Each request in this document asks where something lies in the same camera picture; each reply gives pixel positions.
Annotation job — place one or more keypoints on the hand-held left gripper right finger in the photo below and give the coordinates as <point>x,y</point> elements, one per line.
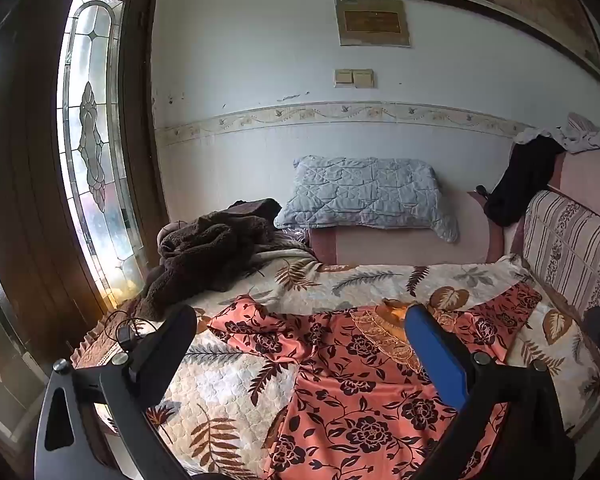
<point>435,355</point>

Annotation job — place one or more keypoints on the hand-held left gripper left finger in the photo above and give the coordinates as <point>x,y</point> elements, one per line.
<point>172,332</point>

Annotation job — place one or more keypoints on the orange floral garment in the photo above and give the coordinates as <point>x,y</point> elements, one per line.
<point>340,400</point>

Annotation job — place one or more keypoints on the white crumpled clothes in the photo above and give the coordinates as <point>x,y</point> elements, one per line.
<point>582,135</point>

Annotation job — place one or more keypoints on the cream leaf print blanket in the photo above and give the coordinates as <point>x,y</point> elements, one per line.
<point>220,385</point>

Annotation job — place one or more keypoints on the brown fleece blanket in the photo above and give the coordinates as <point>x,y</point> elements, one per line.
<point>200,255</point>

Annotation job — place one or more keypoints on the brown fringed cloth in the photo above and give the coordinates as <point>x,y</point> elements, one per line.
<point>92,352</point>

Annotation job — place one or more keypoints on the striped floral sofa cushion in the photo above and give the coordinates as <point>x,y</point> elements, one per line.
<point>575,250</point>

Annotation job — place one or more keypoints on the pink sofa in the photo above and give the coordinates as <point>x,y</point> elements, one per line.
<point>405,247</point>

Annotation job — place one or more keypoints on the purple patterned cloth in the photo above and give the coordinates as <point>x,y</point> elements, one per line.
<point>292,236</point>

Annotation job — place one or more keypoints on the small black object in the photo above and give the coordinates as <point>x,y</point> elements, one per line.
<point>480,190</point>

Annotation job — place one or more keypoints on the black garment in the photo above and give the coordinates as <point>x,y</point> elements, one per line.
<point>520,180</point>

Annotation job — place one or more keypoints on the grey quilted pillow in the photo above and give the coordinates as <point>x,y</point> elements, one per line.
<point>365,195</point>

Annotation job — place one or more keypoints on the wooden door with stained glass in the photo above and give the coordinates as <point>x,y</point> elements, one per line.
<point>30,160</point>

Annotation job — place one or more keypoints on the beige wall switch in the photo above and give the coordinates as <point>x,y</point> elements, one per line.
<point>364,78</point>
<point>343,77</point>

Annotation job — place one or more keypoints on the framed wall plaque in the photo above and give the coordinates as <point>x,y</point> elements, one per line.
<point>372,21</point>

